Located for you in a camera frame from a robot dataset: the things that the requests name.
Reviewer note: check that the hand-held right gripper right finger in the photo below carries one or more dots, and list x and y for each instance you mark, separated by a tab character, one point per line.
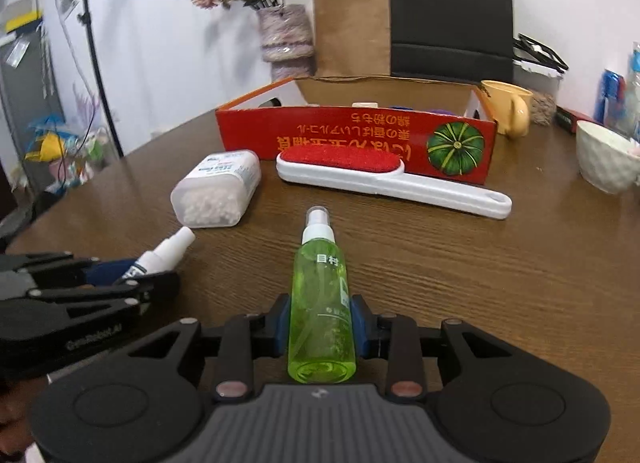
361	325

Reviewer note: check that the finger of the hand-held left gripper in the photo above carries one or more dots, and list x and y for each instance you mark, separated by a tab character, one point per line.
107	271
155	285

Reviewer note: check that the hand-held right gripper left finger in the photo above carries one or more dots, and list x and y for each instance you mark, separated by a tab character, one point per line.
281	325

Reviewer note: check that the white spray bottle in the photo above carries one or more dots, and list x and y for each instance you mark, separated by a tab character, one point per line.
160	253

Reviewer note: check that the green spray bottle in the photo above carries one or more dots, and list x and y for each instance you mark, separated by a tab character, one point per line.
322	303

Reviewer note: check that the clear cotton swab box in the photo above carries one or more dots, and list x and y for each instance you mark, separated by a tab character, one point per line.
215	188

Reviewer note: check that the red cardboard box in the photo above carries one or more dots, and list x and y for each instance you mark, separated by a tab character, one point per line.
325	138

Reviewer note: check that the beige small jar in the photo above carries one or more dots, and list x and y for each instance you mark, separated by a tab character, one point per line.
364	105

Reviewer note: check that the yellow bag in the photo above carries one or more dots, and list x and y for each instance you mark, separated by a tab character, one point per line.
47	145

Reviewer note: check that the red and white lint brush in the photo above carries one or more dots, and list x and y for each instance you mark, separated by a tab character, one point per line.
350	168

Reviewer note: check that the purple flower decoration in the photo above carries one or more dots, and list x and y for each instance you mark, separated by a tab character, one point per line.
85	105

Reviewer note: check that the grey cabinet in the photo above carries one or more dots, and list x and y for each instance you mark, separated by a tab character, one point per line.
27	103

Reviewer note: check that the yellow mug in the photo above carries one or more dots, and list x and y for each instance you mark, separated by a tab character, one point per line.
507	108

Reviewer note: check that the speckled pink vase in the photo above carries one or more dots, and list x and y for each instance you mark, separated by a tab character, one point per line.
285	33

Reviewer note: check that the brown paper bag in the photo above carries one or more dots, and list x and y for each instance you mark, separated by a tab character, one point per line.
350	33

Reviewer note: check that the small dark red box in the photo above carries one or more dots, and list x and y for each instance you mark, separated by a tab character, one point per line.
572	119

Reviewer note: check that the white textured bowl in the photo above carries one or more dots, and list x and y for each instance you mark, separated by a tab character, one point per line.
607	158

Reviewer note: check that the clear container with black lid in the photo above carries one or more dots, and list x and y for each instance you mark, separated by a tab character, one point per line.
540	68

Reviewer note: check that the black paper bag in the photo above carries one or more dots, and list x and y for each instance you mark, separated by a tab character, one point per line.
450	18

